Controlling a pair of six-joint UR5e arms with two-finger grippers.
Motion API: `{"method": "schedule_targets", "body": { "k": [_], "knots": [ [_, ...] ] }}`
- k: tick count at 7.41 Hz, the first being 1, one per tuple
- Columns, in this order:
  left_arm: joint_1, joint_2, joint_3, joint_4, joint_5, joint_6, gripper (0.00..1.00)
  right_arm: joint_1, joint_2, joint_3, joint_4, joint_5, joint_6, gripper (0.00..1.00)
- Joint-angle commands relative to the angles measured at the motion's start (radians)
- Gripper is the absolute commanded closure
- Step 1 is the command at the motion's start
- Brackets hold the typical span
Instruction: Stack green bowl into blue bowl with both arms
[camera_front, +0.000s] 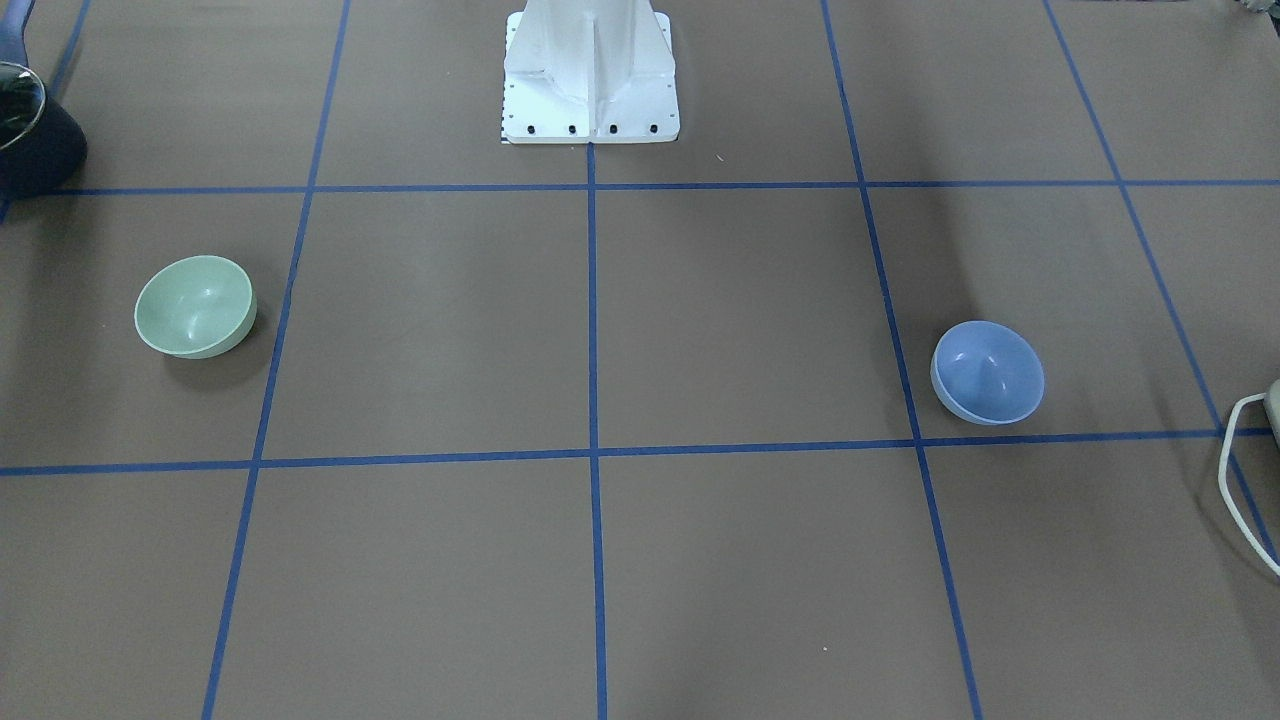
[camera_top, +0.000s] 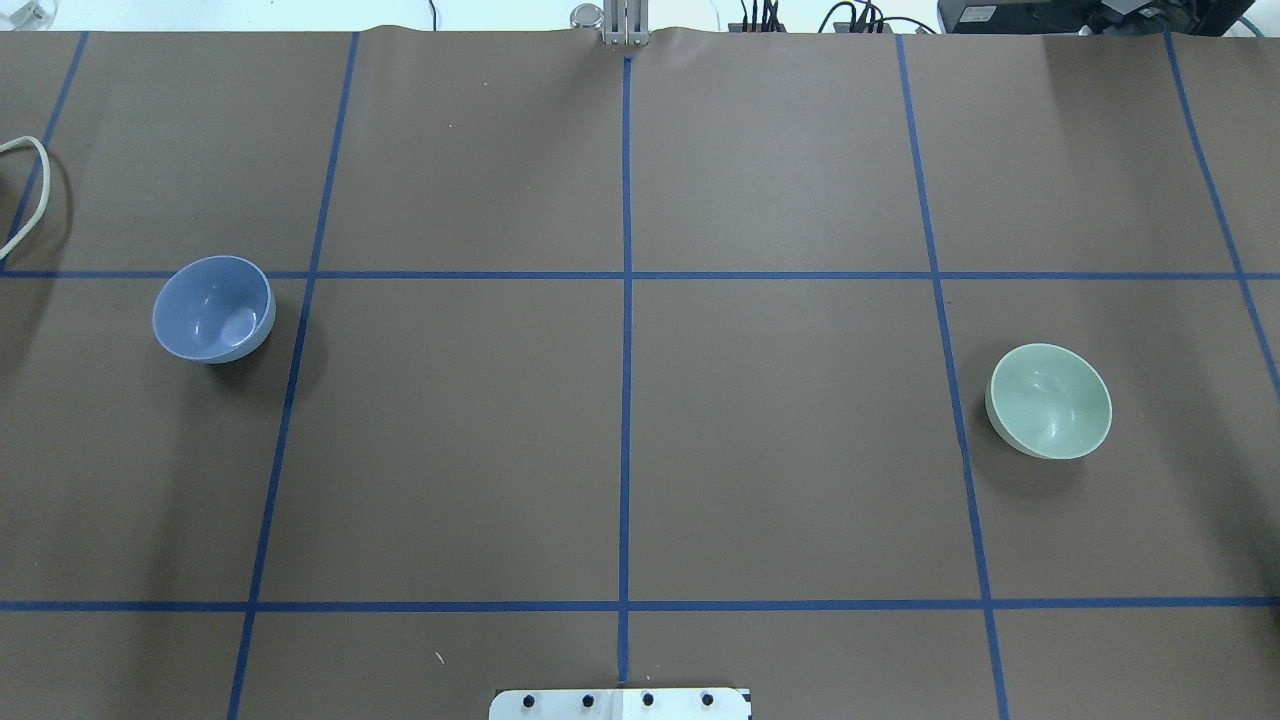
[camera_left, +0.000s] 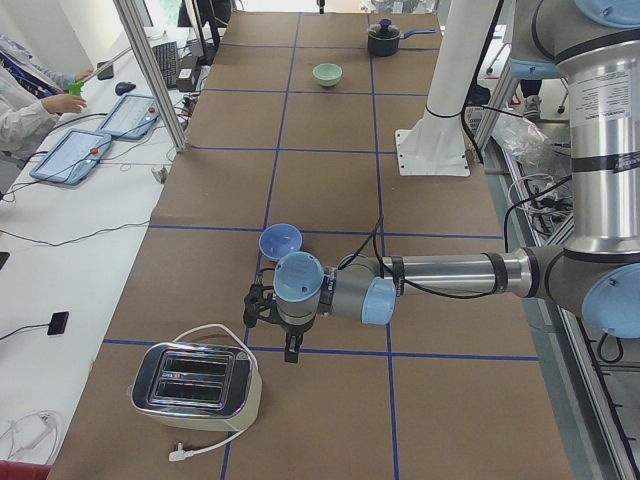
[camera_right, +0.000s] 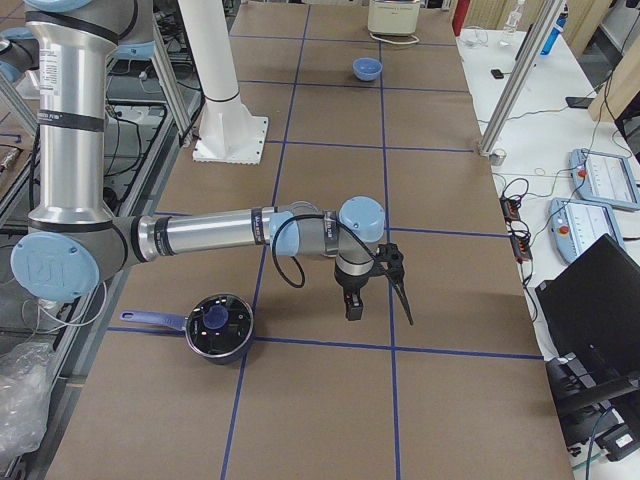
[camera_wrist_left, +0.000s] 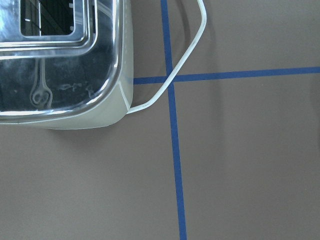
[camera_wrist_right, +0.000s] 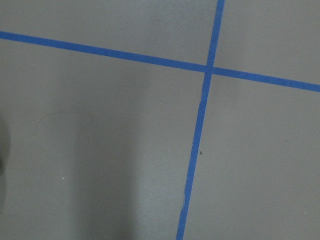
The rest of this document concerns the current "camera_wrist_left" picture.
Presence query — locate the white chrome toaster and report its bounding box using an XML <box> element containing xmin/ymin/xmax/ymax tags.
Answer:
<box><xmin>0</xmin><ymin>0</ymin><xmax>134</xmax><ymax>130</ymax></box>

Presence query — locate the white toaster power cable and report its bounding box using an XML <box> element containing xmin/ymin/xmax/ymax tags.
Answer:
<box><xmin>126</xmin><ymin>0</ymin><xmax>208</xmax><ymax>115</ymax></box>

